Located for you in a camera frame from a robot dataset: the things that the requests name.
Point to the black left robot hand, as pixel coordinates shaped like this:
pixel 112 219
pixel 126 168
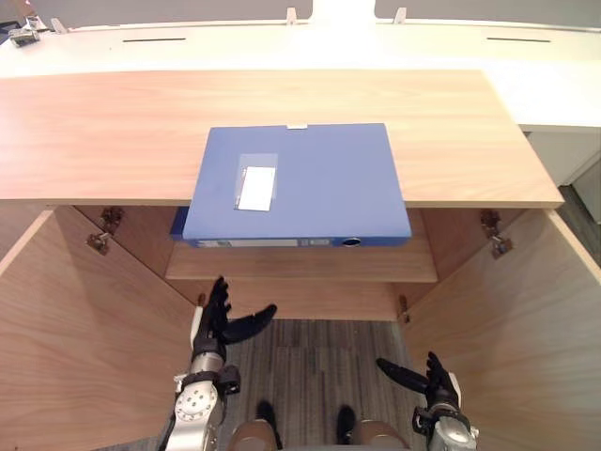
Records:
pixel 220 319

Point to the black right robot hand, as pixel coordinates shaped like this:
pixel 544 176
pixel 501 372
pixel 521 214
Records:
pixel 434 380

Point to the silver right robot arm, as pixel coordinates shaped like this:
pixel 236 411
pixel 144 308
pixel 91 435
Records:
pixel 446 430

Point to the metal cabinet hinge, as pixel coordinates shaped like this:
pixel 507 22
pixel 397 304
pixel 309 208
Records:
pixel 496 232
pixel 109 230
pixel 403 310

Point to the wooden cabinet door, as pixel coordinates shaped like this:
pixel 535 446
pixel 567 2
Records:
pixel 84 338
pixel 512 338

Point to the wooden cabinet shelf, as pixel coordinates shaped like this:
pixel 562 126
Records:
pixel 300 265

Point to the blue file folder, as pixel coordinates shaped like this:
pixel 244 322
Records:
pixel 296 188

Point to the wooden office cabinet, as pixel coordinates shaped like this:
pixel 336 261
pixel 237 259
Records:
pixel 282 141

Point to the white side cabinet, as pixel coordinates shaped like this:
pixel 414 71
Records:
pixel 561 155

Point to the white office desk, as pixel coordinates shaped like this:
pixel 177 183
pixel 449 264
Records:
pixel 300 47

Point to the silver robot right leg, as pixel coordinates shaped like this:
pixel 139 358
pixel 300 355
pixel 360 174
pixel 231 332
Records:
pixel 364 430

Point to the silver robot leg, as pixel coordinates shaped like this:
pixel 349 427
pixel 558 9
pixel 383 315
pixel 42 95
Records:
pixel 364 430
pixel 258 430

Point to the silver robot left leg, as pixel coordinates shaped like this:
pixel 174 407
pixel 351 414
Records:
pixel 258 430

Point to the small grey desk clutter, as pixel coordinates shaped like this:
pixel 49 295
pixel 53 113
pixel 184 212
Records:
pixel 24 34

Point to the white desk bracket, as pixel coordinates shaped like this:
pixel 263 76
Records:
pixel 58 25
pixel 400 16
pixel 291 17

